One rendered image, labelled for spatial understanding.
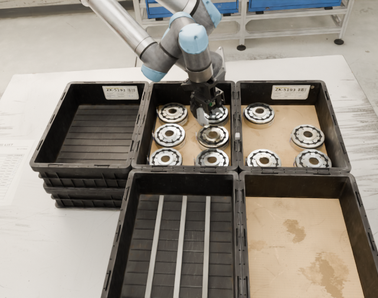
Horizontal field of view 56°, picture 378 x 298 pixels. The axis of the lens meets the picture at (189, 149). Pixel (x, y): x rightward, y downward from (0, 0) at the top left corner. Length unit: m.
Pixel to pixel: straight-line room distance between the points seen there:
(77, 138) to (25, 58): 2.31
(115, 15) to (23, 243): 0.76
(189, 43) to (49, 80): 1.01
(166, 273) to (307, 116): 0.72
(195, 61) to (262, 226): 0.48
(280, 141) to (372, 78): 1.91
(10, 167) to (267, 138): 0.94
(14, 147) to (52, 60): 1.93
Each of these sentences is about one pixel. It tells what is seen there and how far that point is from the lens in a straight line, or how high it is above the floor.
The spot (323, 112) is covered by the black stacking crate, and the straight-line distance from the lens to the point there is 1.24.
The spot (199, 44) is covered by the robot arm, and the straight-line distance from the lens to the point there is 0.97.
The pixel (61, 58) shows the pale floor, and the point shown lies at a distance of 3.37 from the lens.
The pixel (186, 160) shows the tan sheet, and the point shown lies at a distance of 1.12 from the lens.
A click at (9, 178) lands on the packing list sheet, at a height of 0.70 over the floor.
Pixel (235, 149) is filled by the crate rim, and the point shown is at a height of 0.93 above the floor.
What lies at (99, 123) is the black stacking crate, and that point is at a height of 0.83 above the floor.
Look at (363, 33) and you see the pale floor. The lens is 3.57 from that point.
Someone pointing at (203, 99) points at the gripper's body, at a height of 0.99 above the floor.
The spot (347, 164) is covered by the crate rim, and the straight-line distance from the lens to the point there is 1.04.
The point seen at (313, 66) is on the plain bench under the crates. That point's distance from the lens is 1.78.
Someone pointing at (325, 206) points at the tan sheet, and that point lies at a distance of 1.06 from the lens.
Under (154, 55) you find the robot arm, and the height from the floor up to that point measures 1.09.
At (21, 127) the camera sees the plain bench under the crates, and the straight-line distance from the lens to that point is 1.63.
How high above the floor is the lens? 1.68
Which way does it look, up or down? 47 degrees down
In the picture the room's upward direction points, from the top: 5 degrees counter-clockwise
